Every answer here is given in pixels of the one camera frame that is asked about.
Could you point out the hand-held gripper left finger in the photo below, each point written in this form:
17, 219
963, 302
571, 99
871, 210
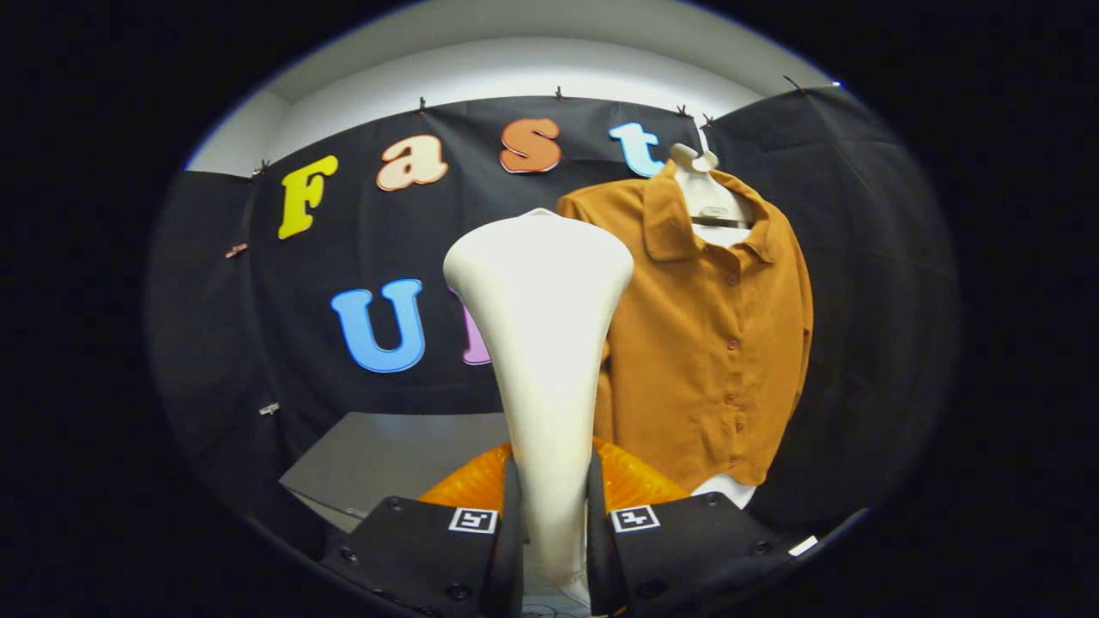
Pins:
513, 549

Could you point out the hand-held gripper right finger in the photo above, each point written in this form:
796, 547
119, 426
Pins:
598, 558

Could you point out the white garment steamer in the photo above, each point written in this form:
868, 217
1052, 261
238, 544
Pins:
545, 343

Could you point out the orange button shirt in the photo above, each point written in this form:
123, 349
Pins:
687, 360

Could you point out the white stand base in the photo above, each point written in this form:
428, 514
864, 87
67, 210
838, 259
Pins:
803, 546

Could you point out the pink clip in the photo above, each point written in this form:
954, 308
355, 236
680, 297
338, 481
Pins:
236, 251

